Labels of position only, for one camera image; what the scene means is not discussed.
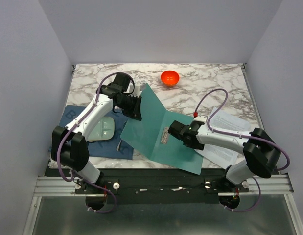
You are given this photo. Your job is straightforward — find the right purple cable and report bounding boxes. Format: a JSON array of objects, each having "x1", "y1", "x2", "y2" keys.
[{"x1": 194, "y1": 88, "x2": 291, "y2": 213}]

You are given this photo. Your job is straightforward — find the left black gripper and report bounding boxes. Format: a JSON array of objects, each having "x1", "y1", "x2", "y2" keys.
[{"x1": 117, "y1": 94, "x2": 143, "y2": 121}]

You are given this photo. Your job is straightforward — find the blue lettered placemat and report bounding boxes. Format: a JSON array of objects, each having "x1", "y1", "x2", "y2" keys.
[{"x1": 50, "y1": 105, "x2": 133, "y2": 160}]

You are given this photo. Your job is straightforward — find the aluminium extrusion rail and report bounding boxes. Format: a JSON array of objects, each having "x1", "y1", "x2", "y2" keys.
[{"x1": 23, "y1": 174, "x2": 303, "y2": 235}]

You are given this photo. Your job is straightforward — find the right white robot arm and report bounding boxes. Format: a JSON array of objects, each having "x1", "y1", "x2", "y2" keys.
[{"x1": 168, "y1": 120, "x2": 281, "y2": 192}]

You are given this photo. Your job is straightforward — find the orange plastic bowl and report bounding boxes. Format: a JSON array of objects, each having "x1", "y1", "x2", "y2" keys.
[{"x1": 161, "y1": 70, "x2": 180, "y2": 87}]

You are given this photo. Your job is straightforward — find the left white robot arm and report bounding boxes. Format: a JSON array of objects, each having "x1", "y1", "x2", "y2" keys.
[{"x1": 51, "y1": 72, "x2": 142, "y2": 193}]

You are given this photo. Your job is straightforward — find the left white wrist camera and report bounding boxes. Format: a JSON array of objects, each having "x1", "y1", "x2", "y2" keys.
[{"x1": 129, "y1": 83, "x2": 147, "y2": 97}]

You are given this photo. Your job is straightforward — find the printed white paper sheets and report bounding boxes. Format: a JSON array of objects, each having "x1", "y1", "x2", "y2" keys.
[{"x1": 196, "y1": 110, "x2": 251, "y2": 169}]

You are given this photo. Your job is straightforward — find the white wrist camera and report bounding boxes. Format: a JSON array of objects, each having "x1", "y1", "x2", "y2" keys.
[
  {"x1": 129, "y1": 83, "x2": 147, "y2": 97},
  {"x1": 193, "y1": 115, "x2": 208, "y2": 123}
]

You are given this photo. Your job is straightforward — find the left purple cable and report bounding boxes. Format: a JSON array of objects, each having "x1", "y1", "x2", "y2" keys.
[{"x1": 57, "y1": 72, "x2": 136, "y2": 214}]

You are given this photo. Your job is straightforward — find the purple cable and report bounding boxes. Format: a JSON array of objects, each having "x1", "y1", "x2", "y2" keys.
[
  {"x1": 57, "y1": 72, "x2": 136, "y2": 214},
  {"x1": 194, "y1": 88, "x2": 291, "y2": 213}
]

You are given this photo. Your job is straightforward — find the pale green divided plate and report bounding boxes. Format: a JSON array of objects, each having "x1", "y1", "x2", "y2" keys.
[{"x1": 88, "y1": 117, "x2": 115, "y2": 142}]

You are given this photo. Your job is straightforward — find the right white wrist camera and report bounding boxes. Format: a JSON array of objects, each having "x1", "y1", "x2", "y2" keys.
[{"x1": 193, "y1": 115, "x2": 208, "y2": 123}]

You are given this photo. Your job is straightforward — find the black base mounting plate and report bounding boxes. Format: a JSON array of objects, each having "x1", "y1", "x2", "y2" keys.
[{"x1": 45, "y1": 167, "x2": 280, "y2": 205}]

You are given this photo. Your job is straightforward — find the teal file folder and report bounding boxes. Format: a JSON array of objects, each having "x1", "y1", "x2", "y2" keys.
[{"x1": 120, "y1": 84, "x2": 203, "y2": 175}]

